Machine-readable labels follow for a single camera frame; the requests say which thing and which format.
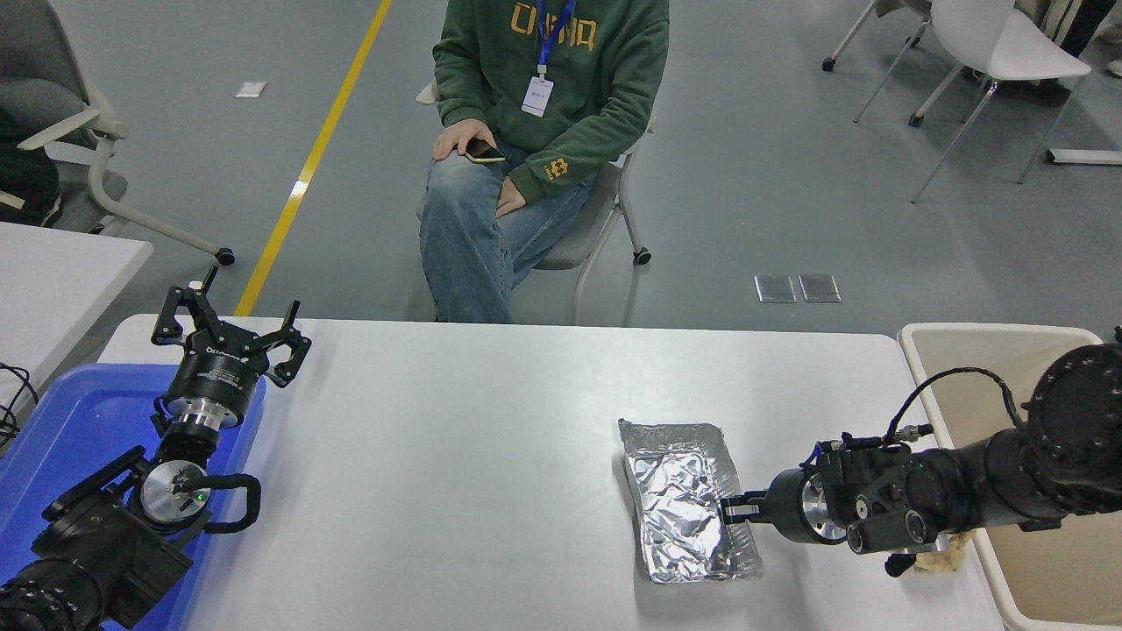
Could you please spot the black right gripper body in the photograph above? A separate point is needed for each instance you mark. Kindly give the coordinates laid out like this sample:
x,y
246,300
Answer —
x,y
787,506

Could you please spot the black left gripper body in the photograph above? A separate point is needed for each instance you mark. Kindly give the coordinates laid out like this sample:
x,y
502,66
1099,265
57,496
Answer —
x,y
215,375

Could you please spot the foil tray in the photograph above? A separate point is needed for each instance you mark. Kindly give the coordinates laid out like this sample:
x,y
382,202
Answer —
x,y
679,499

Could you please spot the tan paper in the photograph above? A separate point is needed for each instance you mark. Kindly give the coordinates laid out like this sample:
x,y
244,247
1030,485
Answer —
x,y
940,563

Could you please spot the dark phone with gold edge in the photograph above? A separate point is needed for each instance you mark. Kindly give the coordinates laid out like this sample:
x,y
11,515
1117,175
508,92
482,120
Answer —
x,y
487,155

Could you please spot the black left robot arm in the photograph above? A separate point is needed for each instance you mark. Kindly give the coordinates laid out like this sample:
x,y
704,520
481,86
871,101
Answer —
x,y
105,552

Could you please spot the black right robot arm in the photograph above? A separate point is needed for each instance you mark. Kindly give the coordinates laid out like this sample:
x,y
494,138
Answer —
x,y
1008,473

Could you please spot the person's left hand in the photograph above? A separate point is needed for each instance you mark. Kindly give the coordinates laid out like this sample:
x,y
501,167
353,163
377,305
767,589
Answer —
x,y
511,197

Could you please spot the person's right hand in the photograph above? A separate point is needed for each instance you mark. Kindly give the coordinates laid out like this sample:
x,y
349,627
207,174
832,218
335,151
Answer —
x,y
463,133

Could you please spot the blue plastic tray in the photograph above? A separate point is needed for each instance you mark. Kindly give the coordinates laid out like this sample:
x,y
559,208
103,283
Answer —
x,y
79,421

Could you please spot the white side table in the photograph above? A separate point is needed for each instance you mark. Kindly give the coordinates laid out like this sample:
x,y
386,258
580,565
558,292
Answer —
x,y
53,289

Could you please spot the metal floor plate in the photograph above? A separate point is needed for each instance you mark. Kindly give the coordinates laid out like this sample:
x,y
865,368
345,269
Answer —
x,y
820,287
775,288

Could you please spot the white paper sheet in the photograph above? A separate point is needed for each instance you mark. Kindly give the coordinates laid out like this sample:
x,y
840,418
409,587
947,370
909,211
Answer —
x,y
250,89

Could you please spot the large pale bin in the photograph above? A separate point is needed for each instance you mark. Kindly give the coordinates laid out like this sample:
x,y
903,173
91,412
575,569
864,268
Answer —
x,y
1052,578

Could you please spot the grey office chair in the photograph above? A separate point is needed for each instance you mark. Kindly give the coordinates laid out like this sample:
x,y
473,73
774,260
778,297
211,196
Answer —
x,y
35,61

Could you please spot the white-legged caster chair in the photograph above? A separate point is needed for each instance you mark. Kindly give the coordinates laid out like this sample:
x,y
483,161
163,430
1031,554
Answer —
x,y
827,64

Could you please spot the white table foot bar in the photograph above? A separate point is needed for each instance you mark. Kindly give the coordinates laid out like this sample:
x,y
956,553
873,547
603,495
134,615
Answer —
x,y
1087,157

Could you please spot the white plastic chair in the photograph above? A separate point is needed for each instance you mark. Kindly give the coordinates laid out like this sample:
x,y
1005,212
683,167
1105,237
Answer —
x,y
990,35

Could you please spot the grey chair with white frame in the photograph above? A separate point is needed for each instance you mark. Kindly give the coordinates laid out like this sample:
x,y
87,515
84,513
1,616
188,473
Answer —
x,y
570,237

